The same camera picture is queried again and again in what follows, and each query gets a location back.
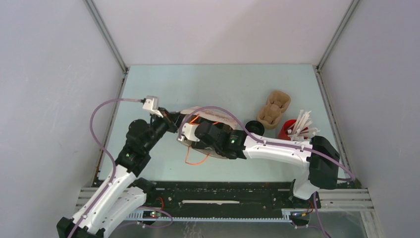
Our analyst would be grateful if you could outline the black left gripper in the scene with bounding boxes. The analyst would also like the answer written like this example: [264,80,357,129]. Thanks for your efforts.
[144,107,187,152]

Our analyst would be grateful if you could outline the paper bag orange handles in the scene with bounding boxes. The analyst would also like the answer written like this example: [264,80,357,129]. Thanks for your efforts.
[177,106,246,159]

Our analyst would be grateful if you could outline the brown pulp cup carrier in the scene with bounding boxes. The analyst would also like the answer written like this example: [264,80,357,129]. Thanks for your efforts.
[256,90,291,130]

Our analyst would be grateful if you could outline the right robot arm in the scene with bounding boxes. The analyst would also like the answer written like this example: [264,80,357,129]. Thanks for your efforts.
[183,121,340,207]

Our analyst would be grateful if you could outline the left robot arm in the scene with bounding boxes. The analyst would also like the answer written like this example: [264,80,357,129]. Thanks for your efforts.
[56,108,183,238]

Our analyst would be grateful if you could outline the red straw holder cup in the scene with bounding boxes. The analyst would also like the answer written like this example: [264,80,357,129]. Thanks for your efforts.
[277,119,296,140]

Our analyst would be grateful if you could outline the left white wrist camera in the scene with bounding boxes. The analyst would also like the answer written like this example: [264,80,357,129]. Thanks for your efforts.
[142,96,163,118]

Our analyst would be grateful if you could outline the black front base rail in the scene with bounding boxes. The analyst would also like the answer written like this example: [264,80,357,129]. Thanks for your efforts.
[145,181,321,220]

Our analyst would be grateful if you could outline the aluminium frame rail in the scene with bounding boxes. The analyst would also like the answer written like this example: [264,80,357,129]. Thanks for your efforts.
[82,0,129,74]

